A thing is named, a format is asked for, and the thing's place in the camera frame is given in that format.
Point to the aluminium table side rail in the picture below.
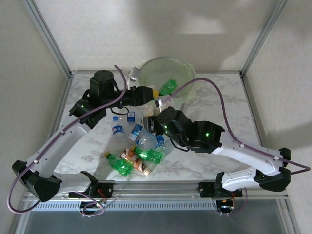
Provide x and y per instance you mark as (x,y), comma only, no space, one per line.
(262,129)
(63,100)

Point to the grey metal panel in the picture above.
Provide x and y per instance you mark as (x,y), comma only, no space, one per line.
(156,224)

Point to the blue white label bottle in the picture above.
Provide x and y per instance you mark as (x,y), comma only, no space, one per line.
(135,131)

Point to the green translucent bin liner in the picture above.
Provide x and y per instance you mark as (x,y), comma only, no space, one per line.
(185,70)

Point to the aluminium mounting rail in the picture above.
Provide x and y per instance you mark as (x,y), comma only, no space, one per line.
(156,189)

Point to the small circuit board green LED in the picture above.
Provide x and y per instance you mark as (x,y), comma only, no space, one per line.
(98,205)
(225,207)

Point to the tall clear plastic bottle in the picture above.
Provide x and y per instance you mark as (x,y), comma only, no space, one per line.
(168,147)

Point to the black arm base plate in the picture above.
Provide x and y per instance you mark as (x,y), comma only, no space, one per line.
(107,187)
(206,189)

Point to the aluminium frame cross bar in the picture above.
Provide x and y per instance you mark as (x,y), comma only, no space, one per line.
(97,72)

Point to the aluminium frame post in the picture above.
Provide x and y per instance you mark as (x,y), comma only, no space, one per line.
(262,36)
(50,36)

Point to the blue white carton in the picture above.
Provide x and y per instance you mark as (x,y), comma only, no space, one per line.
(131,116)

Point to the clear Pepsi label bottle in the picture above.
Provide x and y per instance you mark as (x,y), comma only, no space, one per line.
(117,130)

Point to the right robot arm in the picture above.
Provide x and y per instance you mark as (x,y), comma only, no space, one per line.
(243,153)

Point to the translucent green bin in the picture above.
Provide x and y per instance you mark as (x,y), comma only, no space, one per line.
(148,111)

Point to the green bottle yellow cap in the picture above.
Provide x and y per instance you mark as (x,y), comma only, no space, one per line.
(169,86)
(120,165)
(148,154)

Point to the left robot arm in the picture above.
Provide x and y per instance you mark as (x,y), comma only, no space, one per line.
(61,141)

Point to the crushed clear blue label bottle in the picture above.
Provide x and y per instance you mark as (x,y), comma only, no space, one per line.
(148,142)

